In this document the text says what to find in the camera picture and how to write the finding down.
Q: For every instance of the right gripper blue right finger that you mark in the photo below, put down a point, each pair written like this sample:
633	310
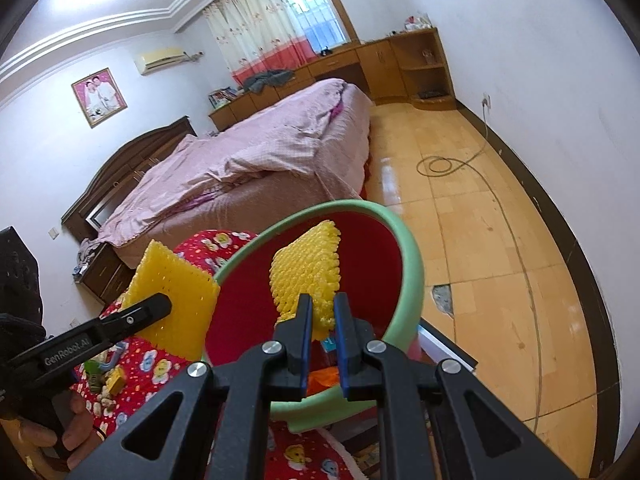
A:
351	337

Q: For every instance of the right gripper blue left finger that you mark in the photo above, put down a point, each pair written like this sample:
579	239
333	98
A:
292	369

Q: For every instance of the orange plastic bag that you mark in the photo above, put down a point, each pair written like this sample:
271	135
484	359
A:
322	380

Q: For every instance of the yellow foam net piece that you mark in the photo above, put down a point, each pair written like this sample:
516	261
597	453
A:
309	265

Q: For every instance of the blue toothpaste tube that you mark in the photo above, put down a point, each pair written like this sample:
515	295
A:
113	355

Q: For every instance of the yellow foam net sheet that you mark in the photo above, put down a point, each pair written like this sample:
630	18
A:
192	292

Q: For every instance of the green wrapper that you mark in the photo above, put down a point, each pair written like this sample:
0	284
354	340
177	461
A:
95	374

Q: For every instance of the left hand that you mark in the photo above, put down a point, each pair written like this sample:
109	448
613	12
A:
79	438

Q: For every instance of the red bin with green rim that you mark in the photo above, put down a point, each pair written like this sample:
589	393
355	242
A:
352	247

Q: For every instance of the white box under table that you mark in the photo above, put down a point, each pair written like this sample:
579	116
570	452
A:
430	345

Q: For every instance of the red smiley flower blanket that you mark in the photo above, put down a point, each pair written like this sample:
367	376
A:
146	369

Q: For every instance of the dark wooden nightstand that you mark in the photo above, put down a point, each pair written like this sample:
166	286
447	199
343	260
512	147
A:
105	276

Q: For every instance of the clothes on nightstand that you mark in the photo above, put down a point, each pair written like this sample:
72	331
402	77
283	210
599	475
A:
87	253

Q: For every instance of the bed with pink duvet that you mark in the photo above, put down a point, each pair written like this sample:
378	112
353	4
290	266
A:
307	149

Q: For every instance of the dark wooden headboard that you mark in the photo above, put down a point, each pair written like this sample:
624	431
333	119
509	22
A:
128	163

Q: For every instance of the books on desk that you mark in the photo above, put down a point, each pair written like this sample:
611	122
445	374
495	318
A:
224	96

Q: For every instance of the dark clothes on desk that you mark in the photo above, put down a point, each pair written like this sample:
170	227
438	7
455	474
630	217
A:
269	78

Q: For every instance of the framed wedding photo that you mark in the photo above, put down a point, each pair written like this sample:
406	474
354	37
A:
98	96

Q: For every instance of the long wooden desk cabinet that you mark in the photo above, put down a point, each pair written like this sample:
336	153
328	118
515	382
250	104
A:
406	67

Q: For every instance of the floral curtain with red hem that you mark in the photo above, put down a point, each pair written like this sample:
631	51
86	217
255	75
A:
258	35

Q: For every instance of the items on corner shelf top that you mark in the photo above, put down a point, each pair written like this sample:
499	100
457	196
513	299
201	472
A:
419	21

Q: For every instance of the window with bars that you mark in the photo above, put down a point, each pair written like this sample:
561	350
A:
325	23

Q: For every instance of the wall air conditioner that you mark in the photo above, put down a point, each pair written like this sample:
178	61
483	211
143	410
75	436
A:
157	60

